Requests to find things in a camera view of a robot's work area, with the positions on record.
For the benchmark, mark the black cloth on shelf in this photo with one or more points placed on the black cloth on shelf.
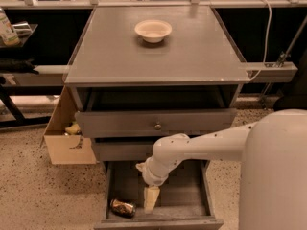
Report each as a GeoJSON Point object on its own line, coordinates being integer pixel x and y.
{"type": "Point", "coordinates": [9, 65]}

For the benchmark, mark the green labelled plastic bottle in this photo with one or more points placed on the green labelled plastic bottle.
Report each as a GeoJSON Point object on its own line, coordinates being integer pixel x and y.
{"type": "Point", "coordinates": [7, 31]}

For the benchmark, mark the grey bottom drawer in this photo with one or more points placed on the grey bottom drawer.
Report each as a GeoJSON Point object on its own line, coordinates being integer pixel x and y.
{"type": "Point", "coordinates": [183, 204]}

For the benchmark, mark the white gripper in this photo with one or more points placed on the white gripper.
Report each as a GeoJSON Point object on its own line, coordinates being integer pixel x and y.
{"type": "Point", "coordinates": [150, 177]}

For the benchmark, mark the black office chair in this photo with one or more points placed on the black office chair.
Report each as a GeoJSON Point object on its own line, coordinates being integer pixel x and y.
{"type": "Point", "coordinates": [295, 93]}

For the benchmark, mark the grey drawer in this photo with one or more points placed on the grey drawer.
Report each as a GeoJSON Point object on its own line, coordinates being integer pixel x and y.
{"type": "Point", "coordinates": [140, 148]}
{"type": "Point", "coordinates": [183, 204]}
{"type": "Point", "coordinates": [154, 111]}

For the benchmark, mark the cardboard box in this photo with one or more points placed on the cardboard box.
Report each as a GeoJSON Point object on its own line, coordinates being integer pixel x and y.
{"type": "Point", "coordinates": [65, 148]}

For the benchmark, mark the yellow item in box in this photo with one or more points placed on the yellow item in box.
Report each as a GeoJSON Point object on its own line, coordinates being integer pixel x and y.
{"type": "Point", "coordinates": [74, 129]}

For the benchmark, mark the metal clamp rod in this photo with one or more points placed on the metal clamp rod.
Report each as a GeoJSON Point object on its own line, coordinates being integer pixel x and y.
{"type": "Point", "coordinates": [283, 55]}

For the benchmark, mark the grey drawer cabinet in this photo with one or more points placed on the grey drawer cabinet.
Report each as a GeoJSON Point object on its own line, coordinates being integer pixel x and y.
{"type": "Point", "coordinates": [195, 53]}

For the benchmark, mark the shiny foil packet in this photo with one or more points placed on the shiny foil packet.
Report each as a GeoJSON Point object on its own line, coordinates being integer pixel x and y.
{"type": "Point", "coordinates": [23, 29]}

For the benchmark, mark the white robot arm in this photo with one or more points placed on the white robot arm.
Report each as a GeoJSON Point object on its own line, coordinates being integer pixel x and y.
{"type": "Point", "coordinates": [273, 157]}

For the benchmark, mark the white paper bowl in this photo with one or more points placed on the white paper bowl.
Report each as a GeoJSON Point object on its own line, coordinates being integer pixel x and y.
{"type": "Point", "coordinates": [153, 31]}

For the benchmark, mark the grey middle drawer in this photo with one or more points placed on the grey middle drawer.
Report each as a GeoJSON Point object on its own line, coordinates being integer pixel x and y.
{"type": "Point", "coordinates": [140, 148]}

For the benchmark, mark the grey top drawer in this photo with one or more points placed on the grey top drawer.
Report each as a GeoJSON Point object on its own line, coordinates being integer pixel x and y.
{"type": "Point", "coordinates": [154, 111]}

